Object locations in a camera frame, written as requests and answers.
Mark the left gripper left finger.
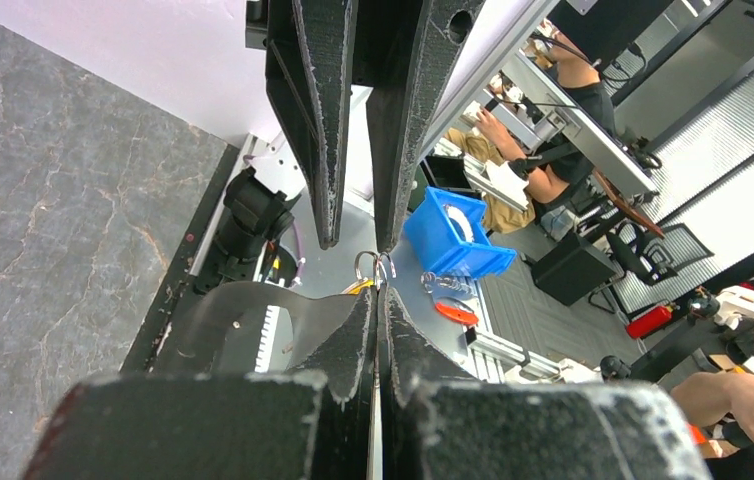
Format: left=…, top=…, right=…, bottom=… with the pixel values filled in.
left=287, top=287, right=378, bottom=479

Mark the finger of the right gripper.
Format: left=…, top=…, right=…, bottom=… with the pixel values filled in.
left=266, top=0, right=358, bottom=250
left=366, top=1, right=483, bottom=252

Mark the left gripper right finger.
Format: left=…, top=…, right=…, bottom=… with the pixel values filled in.
left=378, top=287, right=483, bottom=479

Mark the yellow key tag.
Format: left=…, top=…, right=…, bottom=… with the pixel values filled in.
left=342, top=278, right=374, bottom=295

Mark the red tag key bunch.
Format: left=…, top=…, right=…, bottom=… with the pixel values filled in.
left=421, top=272, right=479, bottom=327

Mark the blue plastic bin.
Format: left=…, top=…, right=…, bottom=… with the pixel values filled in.
left=404, top=187, right=517, bottom=279

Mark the seated person in background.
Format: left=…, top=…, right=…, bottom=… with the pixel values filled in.
left=444, top=22, right=616, bottom=234

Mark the red fire extinguisher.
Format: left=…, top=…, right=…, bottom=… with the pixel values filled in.
left=625, top=303, right=678, bottom=339

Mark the black office chair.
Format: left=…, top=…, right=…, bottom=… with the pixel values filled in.
left=605, top=221, right=714, bottom=286

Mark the black base frame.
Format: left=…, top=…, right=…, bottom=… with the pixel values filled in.
left=120, top=135, right=268, bottom=373

